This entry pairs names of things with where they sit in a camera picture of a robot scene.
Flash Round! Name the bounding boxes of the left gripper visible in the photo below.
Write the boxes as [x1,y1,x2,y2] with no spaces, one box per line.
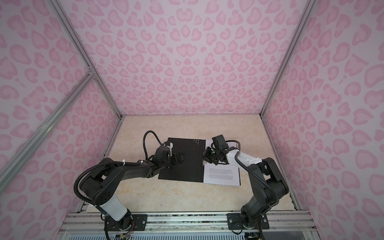
[160,153,187,172]

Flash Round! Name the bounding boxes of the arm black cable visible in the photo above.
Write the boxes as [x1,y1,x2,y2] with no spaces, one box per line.
[224,139,280,208]
[73,130,164,206]

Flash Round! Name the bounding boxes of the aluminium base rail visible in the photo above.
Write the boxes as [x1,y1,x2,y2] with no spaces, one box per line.
[56,211,320,240]

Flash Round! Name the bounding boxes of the left corner aluminium post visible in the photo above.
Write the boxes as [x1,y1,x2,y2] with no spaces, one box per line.
[48,0,123,120]

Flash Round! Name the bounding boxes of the paper sheet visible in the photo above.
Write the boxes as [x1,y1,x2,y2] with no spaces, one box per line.
[203,140,241,187]

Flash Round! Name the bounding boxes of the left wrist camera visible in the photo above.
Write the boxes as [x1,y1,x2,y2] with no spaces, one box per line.
[163,141,174,156]

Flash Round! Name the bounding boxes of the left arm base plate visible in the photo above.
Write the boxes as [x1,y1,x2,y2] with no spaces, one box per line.
[103,214,148,232]

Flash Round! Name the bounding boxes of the corner aluminium post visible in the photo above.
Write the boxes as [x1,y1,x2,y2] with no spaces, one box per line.
[48,0,123,120]
[260,0,318,119]

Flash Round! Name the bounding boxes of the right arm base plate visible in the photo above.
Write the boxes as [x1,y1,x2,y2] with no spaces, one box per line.
[226,213,270,231]

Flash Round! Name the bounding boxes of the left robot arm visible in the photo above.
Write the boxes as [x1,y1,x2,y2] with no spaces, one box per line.
[74,151,186,223]

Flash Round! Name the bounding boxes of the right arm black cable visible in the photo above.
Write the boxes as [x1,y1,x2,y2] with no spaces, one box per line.
[224,139,280,208]

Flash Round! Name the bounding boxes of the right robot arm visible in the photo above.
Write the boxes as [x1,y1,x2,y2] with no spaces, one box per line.
[203,135,289,229]

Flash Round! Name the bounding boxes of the right corner aluminium post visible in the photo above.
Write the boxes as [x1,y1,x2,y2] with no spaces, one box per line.
[260,0,318,119]

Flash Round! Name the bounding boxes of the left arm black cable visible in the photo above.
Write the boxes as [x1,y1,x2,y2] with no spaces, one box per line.
[73,130,164,206]

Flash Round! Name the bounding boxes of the diagonal aluminium frame bar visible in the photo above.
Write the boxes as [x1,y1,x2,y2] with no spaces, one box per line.
[1,71,95,193]

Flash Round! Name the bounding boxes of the blue folder black inside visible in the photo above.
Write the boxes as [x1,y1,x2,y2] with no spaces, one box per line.
[157,137,241,184]

